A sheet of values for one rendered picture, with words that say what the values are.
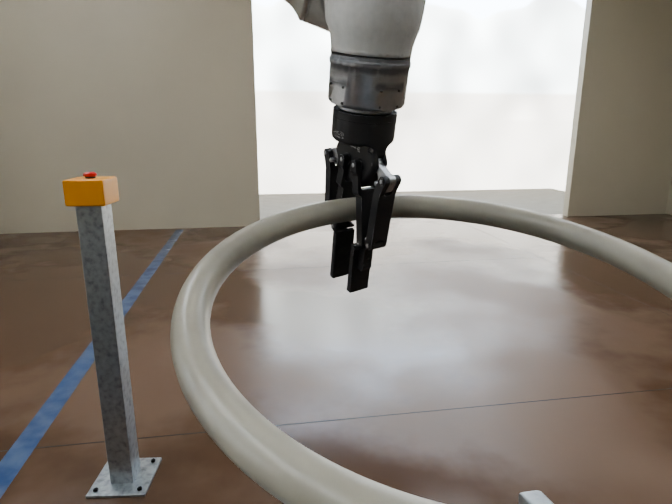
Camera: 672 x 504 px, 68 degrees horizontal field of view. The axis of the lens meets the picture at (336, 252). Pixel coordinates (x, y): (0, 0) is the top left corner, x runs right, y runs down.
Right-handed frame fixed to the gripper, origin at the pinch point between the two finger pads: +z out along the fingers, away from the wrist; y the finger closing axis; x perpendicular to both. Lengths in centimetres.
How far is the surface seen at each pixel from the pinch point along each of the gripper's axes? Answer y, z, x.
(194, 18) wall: -577, 2, 172
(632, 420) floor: -9, 122, 168
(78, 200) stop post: -110, 28, -22
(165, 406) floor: -130, 140, 0
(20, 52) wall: -645, 49, -7
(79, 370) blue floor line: -188, 152, -28
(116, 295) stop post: -104, 61, -16
